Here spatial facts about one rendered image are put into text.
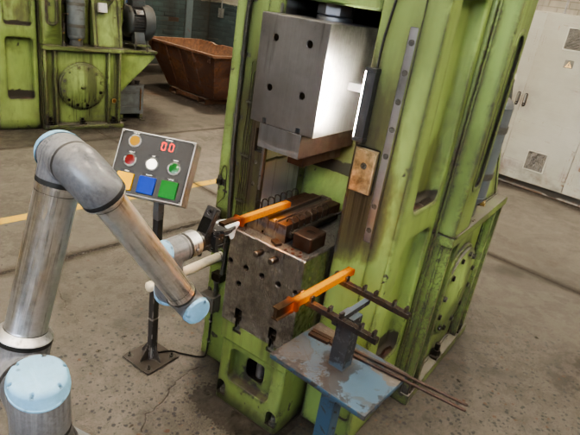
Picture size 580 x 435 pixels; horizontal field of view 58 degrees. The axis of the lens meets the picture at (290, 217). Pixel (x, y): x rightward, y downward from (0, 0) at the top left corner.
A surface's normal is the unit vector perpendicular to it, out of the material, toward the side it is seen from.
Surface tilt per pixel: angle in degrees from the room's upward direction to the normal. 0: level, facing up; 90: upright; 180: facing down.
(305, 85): 90
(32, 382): 5
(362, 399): 0
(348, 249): 90
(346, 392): 0
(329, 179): 90
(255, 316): 90
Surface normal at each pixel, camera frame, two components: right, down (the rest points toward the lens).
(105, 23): 0.65, 0.21
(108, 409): 0.15, -0.91
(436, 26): -0.58, 0.24
